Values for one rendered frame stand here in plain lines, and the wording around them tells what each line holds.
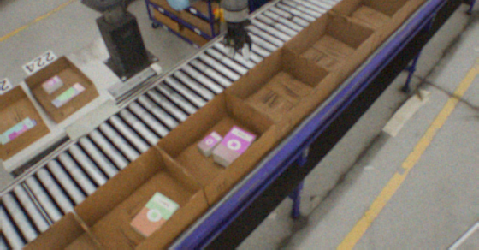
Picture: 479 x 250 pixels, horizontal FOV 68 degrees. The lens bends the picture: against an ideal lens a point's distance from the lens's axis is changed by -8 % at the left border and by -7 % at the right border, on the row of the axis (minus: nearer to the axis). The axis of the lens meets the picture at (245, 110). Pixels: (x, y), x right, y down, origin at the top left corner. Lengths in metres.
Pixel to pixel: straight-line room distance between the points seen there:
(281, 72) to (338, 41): 0.40
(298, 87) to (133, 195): 0.92
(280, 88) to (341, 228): 1.03
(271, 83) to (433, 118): 1.62
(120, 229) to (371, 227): 1.56
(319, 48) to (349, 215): 1.08
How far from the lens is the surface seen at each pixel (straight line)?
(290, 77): 1.92
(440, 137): 3.05
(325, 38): 2.17
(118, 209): 1.60
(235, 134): 1.60
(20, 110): 2.41
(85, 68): 2.47
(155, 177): 1.63
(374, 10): 2.46
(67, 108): 2.18
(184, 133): 1.61
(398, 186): 2.69
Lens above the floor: 2.23
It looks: 49 degrees down
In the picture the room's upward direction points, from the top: 5 degrees counter-clockwise
